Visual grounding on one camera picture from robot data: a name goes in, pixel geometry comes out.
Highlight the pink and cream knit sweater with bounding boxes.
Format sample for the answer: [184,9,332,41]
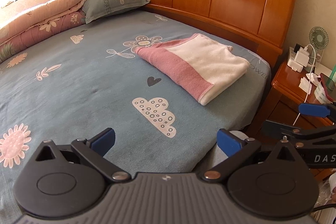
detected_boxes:
[135,34,249,106]

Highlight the white items on nightstand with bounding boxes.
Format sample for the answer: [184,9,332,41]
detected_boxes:
[287,46,320,94]

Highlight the blue-green flowers pillow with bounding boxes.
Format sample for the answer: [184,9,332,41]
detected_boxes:
[81,0,150,24]

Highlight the blue floral bed sheet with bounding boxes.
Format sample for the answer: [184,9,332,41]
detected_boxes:
[1,10,271,223]

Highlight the pink floral folded quilt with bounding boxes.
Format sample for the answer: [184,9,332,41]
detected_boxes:
[1,0,86,62]

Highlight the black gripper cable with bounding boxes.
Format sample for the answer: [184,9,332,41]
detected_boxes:
[310,200,336,214]

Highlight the wooden bedside nightstand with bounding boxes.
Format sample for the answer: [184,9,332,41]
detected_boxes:
[247,60,336,183]

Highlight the red smartphone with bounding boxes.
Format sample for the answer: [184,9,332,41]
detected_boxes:
[320,73,336,102]

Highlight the white charging cable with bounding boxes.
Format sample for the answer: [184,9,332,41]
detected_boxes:
[292,44,320,126]

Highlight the small green desk fan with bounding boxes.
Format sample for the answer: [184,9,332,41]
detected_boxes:
[309,26,329,68]

